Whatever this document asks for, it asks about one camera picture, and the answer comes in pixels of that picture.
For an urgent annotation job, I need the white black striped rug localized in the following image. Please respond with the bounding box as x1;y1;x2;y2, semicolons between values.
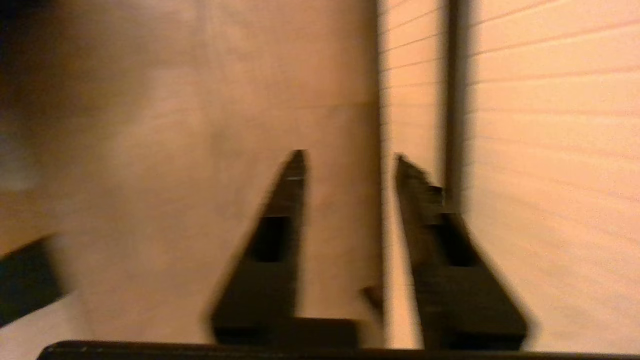
0;235;91;351

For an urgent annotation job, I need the white drawer with black handle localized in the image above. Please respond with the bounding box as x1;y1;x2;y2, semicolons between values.
377;0;640;353

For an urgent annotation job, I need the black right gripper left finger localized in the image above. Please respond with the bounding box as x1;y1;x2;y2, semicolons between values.
210;149;358;348

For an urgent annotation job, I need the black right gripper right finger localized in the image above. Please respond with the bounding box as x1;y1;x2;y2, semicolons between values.
395;154;531;351

